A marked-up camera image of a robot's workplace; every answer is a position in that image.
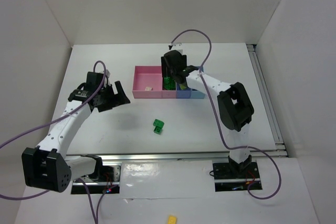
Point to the aluminium rail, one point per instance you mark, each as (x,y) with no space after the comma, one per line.
(163,156)
(281,150)

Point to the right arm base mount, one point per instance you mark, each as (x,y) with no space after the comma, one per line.
(226,179)

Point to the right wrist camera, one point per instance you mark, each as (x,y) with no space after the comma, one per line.
(176,47)

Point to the large pink bin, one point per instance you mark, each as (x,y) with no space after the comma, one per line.
(147,76)

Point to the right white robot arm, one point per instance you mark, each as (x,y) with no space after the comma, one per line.
(230,102)

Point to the aluminium rail right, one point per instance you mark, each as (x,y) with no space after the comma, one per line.
(281,150)

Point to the yellow lego brick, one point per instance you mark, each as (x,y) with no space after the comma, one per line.
(172,220)

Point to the small pink bin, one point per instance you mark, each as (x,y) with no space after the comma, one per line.
(167,94)

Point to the green lego long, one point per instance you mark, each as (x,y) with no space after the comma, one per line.
(169,83)

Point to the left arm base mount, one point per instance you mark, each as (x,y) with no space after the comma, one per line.
(105,175)

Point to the aluminium rail front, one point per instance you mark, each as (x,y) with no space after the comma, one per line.
(163,156)

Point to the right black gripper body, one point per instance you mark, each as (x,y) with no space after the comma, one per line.
(175,74)

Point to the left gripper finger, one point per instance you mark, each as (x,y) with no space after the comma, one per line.
(118,100)
(119,88)

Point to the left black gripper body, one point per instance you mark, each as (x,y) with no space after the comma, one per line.
(111,99)

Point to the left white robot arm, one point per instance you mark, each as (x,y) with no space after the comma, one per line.
(45,166)

